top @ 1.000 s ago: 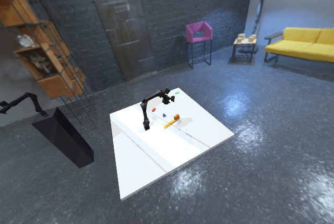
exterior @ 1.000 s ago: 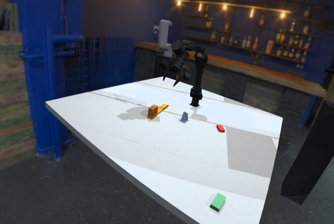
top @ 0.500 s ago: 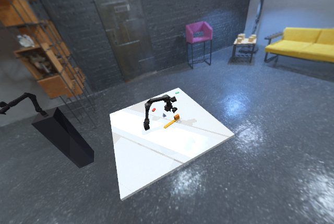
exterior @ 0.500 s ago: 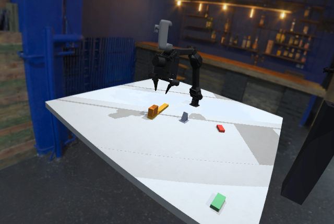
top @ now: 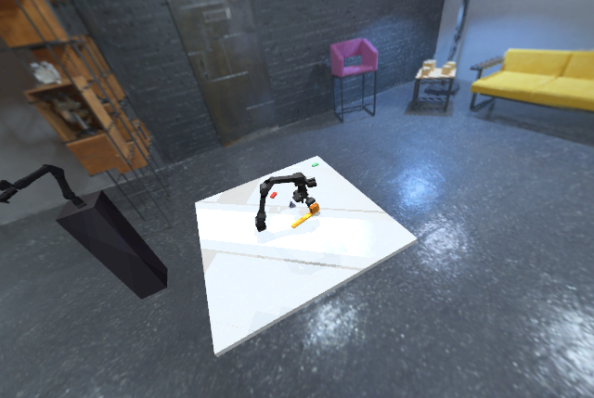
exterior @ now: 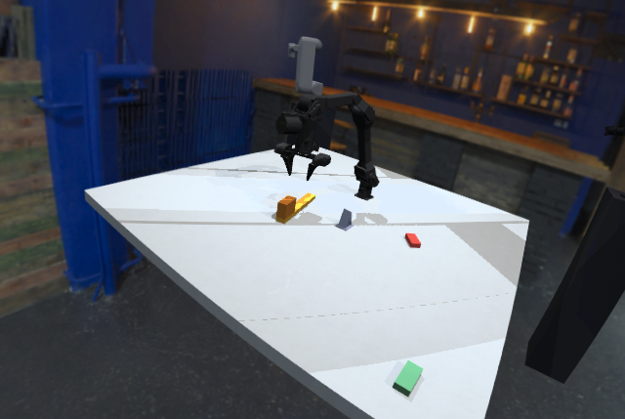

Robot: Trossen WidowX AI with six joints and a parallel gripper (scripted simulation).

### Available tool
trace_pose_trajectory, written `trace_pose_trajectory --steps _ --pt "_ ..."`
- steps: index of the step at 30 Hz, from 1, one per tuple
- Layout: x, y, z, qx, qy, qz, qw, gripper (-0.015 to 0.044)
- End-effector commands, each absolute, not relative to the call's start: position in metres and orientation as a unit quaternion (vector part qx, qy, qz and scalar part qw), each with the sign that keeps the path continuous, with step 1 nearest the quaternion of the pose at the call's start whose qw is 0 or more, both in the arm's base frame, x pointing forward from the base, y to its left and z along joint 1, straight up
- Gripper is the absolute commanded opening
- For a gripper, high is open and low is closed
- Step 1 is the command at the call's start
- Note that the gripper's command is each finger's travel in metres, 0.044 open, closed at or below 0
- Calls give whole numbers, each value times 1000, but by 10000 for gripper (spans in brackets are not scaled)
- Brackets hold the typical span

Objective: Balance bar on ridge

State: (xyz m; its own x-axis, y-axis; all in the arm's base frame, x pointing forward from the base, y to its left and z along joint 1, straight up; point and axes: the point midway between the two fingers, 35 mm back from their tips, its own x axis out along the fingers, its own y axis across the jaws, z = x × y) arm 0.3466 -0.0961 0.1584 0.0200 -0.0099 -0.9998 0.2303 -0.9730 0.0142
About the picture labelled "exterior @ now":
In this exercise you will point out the green rectangular block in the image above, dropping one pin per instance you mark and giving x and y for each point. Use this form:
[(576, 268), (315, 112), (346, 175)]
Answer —
[(407, 378)]

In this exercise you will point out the orange bar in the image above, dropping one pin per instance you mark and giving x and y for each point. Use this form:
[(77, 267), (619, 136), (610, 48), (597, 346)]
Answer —
[(288, 207)]

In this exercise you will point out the red rectangular block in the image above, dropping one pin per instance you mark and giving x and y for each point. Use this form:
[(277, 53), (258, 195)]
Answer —
[(412, 240)]

